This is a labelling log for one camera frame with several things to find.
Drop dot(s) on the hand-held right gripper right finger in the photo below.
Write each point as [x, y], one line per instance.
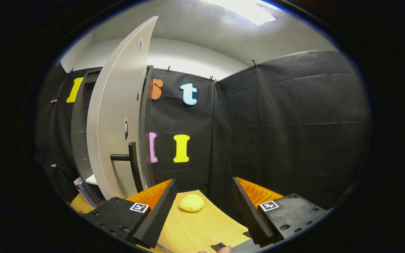
[246, 211]

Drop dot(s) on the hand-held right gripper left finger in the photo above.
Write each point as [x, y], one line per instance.
[156, 218]

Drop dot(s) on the beige cabinet door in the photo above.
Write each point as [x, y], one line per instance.
[114, 123]

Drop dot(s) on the dark grey cabinet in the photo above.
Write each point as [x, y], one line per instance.
[79, 140]

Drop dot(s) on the white cabinet shelf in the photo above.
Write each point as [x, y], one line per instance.
[91, 180]

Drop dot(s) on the yellow lumpy ball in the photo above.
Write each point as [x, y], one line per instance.
[191, 203]

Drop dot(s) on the blue grey book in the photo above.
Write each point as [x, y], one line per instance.
[83, 191]

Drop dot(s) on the black backdrop cloth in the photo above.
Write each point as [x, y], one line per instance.
[294, 140]

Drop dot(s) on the long ceiling light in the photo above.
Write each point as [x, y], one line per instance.
[244, 10]

